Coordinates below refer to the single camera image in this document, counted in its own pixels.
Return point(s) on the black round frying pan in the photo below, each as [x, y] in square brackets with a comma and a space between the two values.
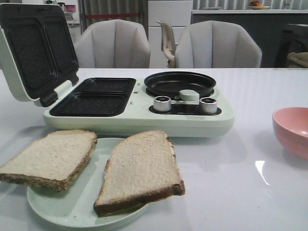
[172, 82]

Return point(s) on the pink bowl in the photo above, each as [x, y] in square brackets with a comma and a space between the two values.
[290, 127]

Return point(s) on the green breakfast maker lid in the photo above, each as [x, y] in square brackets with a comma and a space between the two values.
[37, 54]

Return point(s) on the fruit plate on counter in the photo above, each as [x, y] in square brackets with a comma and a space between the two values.
[256, 5]

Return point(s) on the right grey upholstered chair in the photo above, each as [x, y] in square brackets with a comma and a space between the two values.
[216, 44]

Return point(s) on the beige office chair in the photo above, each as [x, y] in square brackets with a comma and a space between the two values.
[168, 45]

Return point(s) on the dark appliance at right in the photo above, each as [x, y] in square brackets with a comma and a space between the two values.
[293, 46]

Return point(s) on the left grey upholstered chair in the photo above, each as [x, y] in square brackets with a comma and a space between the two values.
[113, 44]

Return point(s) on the bread slice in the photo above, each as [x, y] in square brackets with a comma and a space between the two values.
[53, 161]
[142, 169]

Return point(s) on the silver control knob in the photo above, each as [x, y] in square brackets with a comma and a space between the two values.
[162, 103]
[208, 105]

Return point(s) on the white cabinet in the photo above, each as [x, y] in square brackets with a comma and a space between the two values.
[177, 13]

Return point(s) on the green breakfast maker base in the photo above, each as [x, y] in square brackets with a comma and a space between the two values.
[121, 107]

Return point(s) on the left silver control knob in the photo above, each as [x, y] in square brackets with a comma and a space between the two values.
[162, 103]

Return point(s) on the light green plate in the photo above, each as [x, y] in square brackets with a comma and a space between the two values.
[73, 208]

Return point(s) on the right silver control knob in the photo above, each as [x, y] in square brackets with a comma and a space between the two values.
[208, 105]

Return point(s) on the grey upholstered chair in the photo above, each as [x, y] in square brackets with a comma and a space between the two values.
[216, 44]
[113, 44]

